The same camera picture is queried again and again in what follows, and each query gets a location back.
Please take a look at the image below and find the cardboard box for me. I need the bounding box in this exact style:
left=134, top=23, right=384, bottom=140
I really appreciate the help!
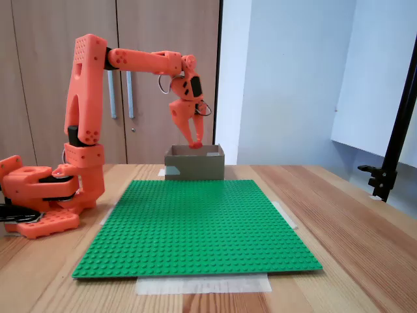
left=164, top=143, right=226, bottom=181

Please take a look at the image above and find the green lego baseplate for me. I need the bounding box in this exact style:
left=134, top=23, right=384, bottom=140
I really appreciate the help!
left=71, top=179, right=324, bottom=280

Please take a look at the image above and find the black stand with clamp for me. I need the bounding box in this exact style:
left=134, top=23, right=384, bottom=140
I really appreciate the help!
left=357, top=48, right=417, bottom=204

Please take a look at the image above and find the white wall board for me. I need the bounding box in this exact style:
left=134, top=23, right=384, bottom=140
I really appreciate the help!
left=330, top=0, right=417, bottom=169

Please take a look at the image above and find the wrist servo wire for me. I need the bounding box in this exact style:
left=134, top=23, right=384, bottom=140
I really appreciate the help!
left=158, top=74, right=184, bottom=96

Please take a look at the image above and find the metal cabinet handle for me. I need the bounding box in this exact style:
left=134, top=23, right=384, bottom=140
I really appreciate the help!
left=125, top=70, right=136, bottom=120
left=107, top=70, right=119, bottom=120

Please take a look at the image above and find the black power cable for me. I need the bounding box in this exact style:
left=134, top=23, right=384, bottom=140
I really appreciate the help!
left=0, top=203, right=45, bottom=226

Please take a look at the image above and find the gripper servo wire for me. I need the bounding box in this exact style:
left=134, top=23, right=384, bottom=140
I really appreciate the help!
left=195, top=98, right=212, bottom=118

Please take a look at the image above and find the wooden cabinet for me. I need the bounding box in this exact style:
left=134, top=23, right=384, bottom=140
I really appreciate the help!
left=0, top=0, right=224, bottom=166

